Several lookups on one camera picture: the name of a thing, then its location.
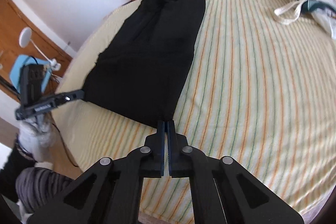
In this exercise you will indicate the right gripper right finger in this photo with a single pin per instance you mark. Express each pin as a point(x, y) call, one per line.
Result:
point(222, 190)

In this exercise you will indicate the white desk lamp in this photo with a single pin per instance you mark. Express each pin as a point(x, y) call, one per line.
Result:
point(25, 38)

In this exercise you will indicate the left gloved hand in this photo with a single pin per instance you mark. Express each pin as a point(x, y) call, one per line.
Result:
point(36, 136)

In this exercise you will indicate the blue chair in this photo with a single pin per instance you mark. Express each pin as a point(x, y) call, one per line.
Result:
point(27, 69)

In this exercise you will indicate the black t-shirt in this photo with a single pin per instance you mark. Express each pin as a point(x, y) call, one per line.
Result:
point(141, 74)

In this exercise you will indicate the yellow striped blanket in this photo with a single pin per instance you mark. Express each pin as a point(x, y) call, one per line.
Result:
point(259, 91)

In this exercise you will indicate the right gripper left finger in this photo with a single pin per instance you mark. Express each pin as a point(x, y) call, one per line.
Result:
point(110, 190)

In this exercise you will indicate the striped grey trouser leg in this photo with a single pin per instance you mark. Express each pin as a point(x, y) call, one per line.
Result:
point(36, 186)

